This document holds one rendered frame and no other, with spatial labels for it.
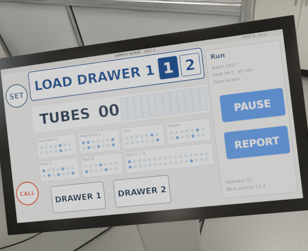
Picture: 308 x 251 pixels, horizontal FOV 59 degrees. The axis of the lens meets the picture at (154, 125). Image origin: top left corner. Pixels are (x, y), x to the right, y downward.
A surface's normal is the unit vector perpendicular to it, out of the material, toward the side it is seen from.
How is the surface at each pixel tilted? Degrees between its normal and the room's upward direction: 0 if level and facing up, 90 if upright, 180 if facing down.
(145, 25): 90
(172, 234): 90
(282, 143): 50
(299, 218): 0
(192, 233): 90
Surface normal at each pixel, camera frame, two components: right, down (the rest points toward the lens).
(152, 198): -0.10, 0.00
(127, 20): -0.56, 0.59
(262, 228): -0.14, -0.76
